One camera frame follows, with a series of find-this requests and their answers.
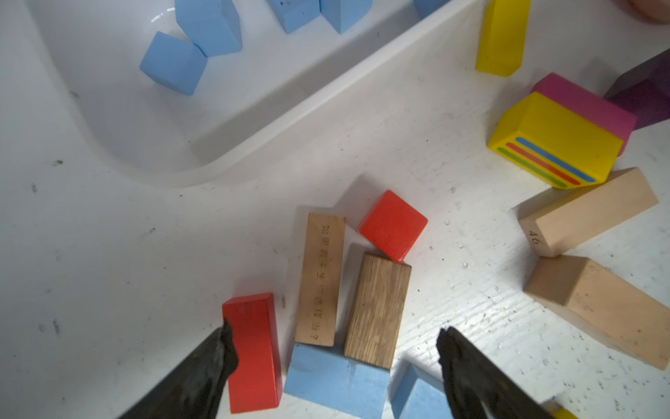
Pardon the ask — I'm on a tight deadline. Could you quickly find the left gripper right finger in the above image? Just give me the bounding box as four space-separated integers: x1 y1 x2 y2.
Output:
436 326 551 419

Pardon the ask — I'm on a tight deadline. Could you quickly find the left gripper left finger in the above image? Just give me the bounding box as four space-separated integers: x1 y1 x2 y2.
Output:
122 320 239 418

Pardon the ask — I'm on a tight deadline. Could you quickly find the long blue block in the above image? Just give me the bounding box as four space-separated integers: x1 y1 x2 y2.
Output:
267 0 320 34
391 364 453 419

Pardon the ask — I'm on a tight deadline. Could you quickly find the small blue cube cluster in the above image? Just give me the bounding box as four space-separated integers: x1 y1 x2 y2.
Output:
284 343 390 418

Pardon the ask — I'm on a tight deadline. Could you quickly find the blue cube block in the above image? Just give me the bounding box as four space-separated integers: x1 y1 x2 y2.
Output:
414 0 450 19

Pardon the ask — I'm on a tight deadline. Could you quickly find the blue block cluster piece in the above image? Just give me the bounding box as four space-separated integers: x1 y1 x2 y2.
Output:
319 0 373 34

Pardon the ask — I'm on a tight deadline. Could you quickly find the long red block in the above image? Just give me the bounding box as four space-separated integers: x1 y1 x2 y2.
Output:
222 293 283 414

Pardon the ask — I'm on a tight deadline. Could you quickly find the yellow block middle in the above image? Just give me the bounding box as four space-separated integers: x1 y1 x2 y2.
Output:
544 401 578 419

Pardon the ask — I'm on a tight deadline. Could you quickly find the dark wooden block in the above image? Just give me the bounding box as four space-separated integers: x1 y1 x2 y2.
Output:
344 252 412 370

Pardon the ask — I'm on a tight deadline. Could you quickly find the light wooden block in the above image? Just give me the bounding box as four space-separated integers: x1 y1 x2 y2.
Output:
295 212 345 347

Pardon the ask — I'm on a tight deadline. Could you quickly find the beige wooden block upright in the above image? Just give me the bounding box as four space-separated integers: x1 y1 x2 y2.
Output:
523 256 669 370

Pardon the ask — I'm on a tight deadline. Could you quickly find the small red cube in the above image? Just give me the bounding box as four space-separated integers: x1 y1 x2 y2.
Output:
358 190 429 263

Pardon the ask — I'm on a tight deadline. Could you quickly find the beige numbered wooden block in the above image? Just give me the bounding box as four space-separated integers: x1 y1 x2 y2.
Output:
518 168 659 258

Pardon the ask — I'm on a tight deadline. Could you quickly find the yellow striped block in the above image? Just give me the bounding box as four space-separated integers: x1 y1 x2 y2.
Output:
488 93 623 190

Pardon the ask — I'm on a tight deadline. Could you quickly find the magenta block beside striped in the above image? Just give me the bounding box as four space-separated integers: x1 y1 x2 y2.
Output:
531 73 637 156

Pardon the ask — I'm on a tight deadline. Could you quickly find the white plastic tray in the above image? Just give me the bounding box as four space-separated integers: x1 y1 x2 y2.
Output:
23 1 482 188

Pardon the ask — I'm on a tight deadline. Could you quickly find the purple cube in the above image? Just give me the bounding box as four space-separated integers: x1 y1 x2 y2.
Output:
605 50 669 130

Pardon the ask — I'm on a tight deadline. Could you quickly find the small yellow cube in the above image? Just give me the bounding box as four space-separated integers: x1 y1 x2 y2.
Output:
476 0 532 77

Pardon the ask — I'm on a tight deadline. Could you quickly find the blue block cluster bottom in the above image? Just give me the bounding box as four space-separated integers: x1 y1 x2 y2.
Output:
174 0 243 58

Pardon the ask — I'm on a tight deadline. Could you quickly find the pink placemat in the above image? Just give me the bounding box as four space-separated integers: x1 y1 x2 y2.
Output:
615 0 669 24

